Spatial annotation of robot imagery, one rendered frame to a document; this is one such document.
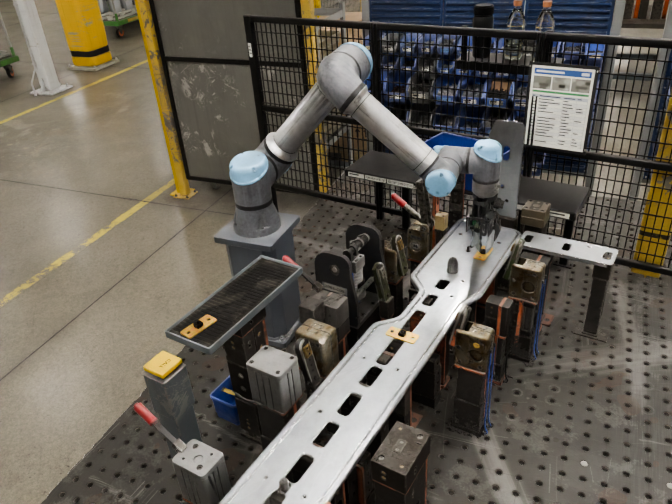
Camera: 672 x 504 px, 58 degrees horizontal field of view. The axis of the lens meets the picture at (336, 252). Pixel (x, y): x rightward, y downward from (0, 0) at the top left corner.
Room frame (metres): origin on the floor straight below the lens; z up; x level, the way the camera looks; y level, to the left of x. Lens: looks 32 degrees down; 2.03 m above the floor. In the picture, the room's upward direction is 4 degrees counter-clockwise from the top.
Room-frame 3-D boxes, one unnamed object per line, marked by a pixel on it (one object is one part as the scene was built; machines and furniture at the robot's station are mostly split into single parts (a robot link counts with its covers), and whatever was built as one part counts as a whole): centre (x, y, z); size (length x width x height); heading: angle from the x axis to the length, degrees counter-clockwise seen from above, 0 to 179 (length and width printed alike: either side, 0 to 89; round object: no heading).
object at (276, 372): (1.06, 0.16, 0.90); 0.13 x 0.10 x 0.41; 56
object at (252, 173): (1.72, 0.24, 1.27); 0.13 x 0.12 x 0.14; 158
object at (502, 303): (1.37, -0.45, 0.84); 0.11 x 0.08 x 0.29; 56
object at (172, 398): (1.02, 0.39, 0.92); 0.08 x 0.08 x 0.44; 56
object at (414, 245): (1.72, -0.28, 0.88); 0.07 x 0.06 x 0.35; 56
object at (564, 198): (2.10, -0.49, 1.01); 0.90 x 0.22 x 0.03; 56
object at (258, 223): (1.71, 0.24, 1.15); 0.15 x 0.15 x 0.10
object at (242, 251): (1.71, 0.24, 0.90); 0.21 x 0.21 x 0.40; 65
